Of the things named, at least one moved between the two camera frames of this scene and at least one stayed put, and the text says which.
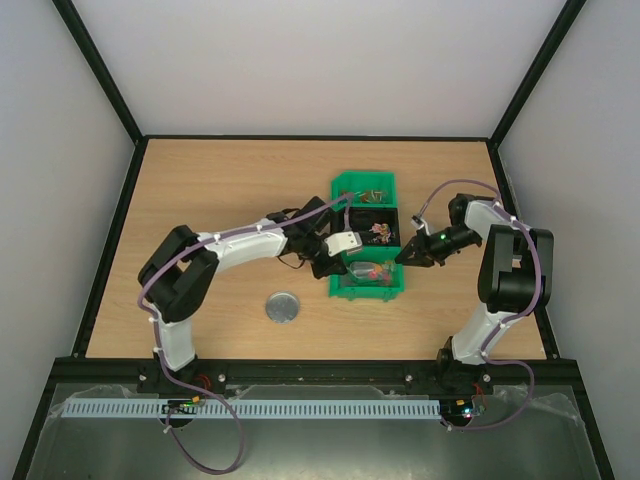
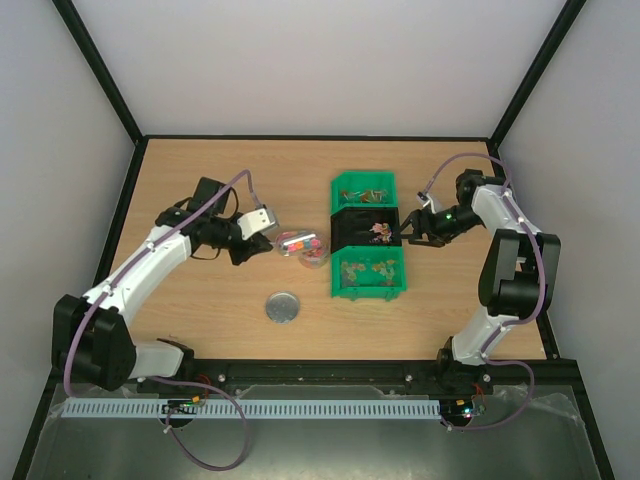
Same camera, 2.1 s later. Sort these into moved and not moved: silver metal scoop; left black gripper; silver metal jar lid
Moved: left black gripper; silver metal scoop
Not moved: silver metal jar lid
